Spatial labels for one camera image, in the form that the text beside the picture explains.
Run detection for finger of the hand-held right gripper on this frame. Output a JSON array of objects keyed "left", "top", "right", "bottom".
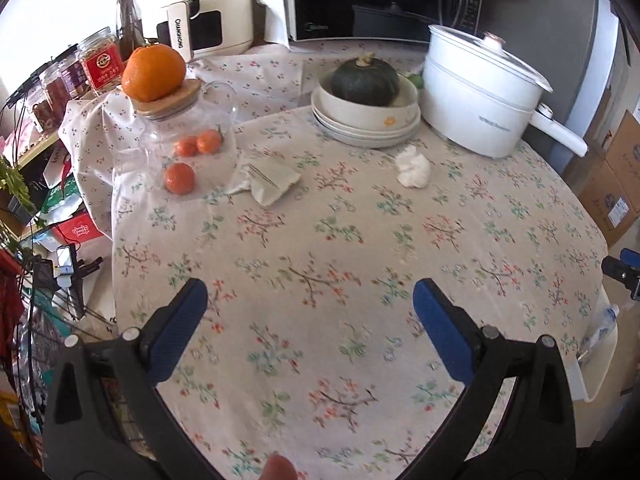
[{"left": 601, "top": 249, "right": 640, "bottom": 303}]

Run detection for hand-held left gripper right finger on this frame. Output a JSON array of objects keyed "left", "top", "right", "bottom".
[{"left": 400, "top": 277, "right": 579, "bottom": 480}]

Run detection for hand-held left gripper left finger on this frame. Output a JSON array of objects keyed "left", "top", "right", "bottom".
[{"left": 42, "top": 277, "right": 226, "bottom": 480}]

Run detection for white bin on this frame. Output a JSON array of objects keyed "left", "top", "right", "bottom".
[{"left": 572, "top": 350, "right": 617, "bottom": 404}]

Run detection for person's left hand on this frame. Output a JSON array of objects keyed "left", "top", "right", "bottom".
[{"left": 263, "top": 454, "right": 297, "bottom": 480}]

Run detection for clear plastic bottle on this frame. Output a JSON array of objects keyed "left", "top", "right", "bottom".
[{"left": 582, "top": 305, "right": 621, "bottom": 357}]

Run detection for cardboard box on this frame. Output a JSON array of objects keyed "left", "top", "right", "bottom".
[{"left": 565, "top": 85, "right": 640, "bottom": 243}]

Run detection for small white phone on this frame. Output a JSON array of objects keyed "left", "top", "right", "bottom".
[{"left": 55, "top": 245, "right": 79, "bottom": 277}]

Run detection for red box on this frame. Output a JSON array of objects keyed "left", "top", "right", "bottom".
[{"left": 52, "top": 210, "right": 109, "bottom": 247}]

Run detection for floral tablecloth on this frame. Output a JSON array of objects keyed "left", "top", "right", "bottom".
[{"left": 111, "top": 105, "right": 609, "bottom": 480}]

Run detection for small tomatoes in jar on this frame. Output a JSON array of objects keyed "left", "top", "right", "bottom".
[{"left": 164, "top": 162, "right": 196, "bottom": 195}]

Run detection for crumpled white tissue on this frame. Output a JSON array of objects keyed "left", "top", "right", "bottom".
[{"left": 395, "top": 145, "right": 432, "bottom": 189}]

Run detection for red plastic bag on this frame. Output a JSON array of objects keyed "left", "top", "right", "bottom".
[{"left": 0, "top": 247, "right": 27, "bottom": 361}]

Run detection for green box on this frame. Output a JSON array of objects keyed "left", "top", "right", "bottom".
[{"left": 40, "top": 187, "right": 84, "bottom": 217}]

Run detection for beige paper packet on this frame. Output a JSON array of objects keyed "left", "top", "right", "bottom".
[{"left": 225, "top": 157, "right": 302, "bottom": 207}]

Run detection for cream plate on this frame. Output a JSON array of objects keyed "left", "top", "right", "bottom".
[{"left": 315, "top": 115, "right": 420, "bottom": 149}]

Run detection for small print floral cloth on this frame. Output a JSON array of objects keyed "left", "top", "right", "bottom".
[{"left": 57, "top": 40, "right": 432, "bottom": 241}]

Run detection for glass jar with wooden lid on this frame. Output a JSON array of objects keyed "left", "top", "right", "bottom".
[{"left": 115, "top": 79, "right": 240, "bottom": 197}]

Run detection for grey fridge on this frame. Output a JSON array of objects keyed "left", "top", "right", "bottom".
[{"left": 482, "top": 0, "right": 632, "bottom": 176}]

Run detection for white electric pot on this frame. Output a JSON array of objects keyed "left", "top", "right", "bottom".
[{"left": 422, "top": 25, "right": 588, "bottom": 158}]

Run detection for leafy green celery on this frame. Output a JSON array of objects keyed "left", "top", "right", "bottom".
[{"left": 0, "top": 155, "right": 40, "bottom": 217}]

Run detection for cream bowl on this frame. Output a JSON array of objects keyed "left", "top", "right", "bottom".
[{"left": 320, "top": 71, "right": 419, "bottom": 122}]

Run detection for red dried fruit jar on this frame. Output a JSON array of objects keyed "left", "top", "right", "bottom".
[
  {"left": 40, "top": 62, "right": 71, "bottom": 117},
  {"left": 27, "top": 87, "right": 57, "bottom": 133}
]

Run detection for large orange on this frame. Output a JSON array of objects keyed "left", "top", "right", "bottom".
[{"left": 121, "top": 44, "right": 187, "bottom": 102}]

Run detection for dark green pumpkin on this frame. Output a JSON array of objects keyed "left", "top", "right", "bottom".
[{"left": 331, "top": 53, "right": 401, "bottom": 107}]

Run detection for red label nut jar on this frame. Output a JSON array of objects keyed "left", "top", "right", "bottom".
[{"left": 77, "top": 27, "right": 124, "bottom": 93}]

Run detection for purple label jar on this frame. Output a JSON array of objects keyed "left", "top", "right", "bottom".
[{"left": 52, "top": 50, "right": 91, "bottom": 102}]

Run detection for glass vase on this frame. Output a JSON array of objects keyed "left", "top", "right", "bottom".
[{"left": 111, "top": 0, "right": 146, "bottom": 53}]

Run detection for white cardboard sheet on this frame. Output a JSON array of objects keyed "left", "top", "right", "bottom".
[{"left": 256, "top": 0, "right": 293, "bottom": 44}]

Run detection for black wire rack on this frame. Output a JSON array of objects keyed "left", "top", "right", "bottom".
[{"left": 0, "top": 85, "right": 121, "bottom": 480}]

